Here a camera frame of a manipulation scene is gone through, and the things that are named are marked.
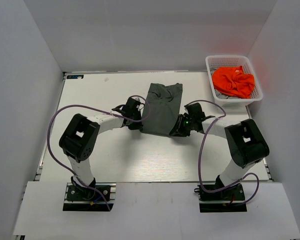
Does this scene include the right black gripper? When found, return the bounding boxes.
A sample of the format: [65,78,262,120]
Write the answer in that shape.
[170,114,196,137]

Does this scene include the dark grey t-shirt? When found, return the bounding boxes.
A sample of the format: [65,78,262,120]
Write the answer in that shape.
[140,83,183,137]

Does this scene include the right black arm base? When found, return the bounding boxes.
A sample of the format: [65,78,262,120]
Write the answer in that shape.
[193,184,247,213]

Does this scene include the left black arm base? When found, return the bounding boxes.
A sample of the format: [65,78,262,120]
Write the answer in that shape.
[62,183,116,212]

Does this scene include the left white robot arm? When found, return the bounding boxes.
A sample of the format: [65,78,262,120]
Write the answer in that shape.
[59,97,143,200]

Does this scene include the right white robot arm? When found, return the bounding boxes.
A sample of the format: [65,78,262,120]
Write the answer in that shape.
[169,100,270,200]

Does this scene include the light grey garment in basket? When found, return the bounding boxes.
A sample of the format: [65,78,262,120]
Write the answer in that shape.
[214,89,239,100]

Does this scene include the orange t-shirt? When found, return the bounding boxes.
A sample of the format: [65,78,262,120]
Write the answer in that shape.
[211,66,256,99]

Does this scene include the blue label sticker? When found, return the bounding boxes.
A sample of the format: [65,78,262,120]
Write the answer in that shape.
[66,74,84,80]

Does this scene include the white perforated plastic basket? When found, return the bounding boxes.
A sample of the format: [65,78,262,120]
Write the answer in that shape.
[205,55,263,107]

